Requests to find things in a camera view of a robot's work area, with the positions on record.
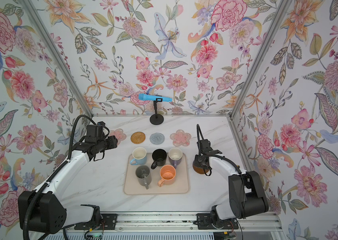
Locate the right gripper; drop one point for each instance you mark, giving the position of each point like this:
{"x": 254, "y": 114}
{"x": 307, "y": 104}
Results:
{"x": 197, "y": 157}

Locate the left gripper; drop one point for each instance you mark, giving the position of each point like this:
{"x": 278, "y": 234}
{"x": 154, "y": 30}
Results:
{"x": 113, "y": 141}

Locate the brown wooden round coaster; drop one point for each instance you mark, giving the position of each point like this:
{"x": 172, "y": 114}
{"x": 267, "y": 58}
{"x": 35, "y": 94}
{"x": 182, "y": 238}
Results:
{"x": 199, "y": 168}

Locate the woven rattan round coaster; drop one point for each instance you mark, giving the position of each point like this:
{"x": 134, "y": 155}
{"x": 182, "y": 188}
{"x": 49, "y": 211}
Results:
{"x": 138, "y": 137}

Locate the blue woven round coaster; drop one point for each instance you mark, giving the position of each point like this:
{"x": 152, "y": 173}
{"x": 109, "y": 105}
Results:
{"x": 157, "y": 138}

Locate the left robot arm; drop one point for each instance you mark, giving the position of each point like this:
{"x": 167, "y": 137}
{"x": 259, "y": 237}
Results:
{"x": 42, "y": 210}

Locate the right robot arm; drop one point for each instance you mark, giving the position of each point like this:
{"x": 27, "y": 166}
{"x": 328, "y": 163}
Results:
{"x": 246, "y": 196}

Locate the pink flower silicone coaster left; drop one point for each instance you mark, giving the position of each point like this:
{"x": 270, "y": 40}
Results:
{"x": 119, "y": 134}

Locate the pink flower silicone coaster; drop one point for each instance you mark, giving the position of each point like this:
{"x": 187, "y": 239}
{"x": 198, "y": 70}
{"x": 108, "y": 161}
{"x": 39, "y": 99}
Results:
{"x": 180, "y": 138}
{"x": 119, "y": 134}

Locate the pink flower silicone coaster right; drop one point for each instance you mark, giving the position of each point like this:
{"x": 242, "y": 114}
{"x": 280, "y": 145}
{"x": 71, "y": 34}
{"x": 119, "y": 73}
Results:
{"x": 180, "y": 138}

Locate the white cup with purple outside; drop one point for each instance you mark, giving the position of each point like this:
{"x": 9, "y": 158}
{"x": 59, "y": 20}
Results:
{"x": 175, "y": 157}

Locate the orange cup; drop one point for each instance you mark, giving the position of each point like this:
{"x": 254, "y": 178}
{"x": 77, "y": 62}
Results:
{"x": 167, "y": 175}

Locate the black cup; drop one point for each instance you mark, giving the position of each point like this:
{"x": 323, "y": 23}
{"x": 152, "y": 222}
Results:
{"x": 159, "y": 157}

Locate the light blue cup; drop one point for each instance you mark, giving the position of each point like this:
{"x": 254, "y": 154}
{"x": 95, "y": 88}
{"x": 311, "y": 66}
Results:
{"x": 139, "y": 156}

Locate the grey cup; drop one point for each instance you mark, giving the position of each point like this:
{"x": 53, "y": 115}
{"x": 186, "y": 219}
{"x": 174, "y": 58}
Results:
{"x": 144, "y": 176}

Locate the beige silicone tray mat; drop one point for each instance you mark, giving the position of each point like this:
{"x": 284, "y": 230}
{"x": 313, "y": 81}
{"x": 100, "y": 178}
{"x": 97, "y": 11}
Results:
{"x": 181, "y": 183}

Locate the black microphone stand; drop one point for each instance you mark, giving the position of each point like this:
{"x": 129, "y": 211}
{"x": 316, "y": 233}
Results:
{"x": 156, "y": 118}

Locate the blue microphone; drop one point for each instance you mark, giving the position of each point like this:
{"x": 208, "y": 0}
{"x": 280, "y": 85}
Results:
{"x": 145, "y": 97}

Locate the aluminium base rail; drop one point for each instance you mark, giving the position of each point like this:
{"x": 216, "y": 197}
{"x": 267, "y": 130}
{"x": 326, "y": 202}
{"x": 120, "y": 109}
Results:
{"x": 185, "y": 222}

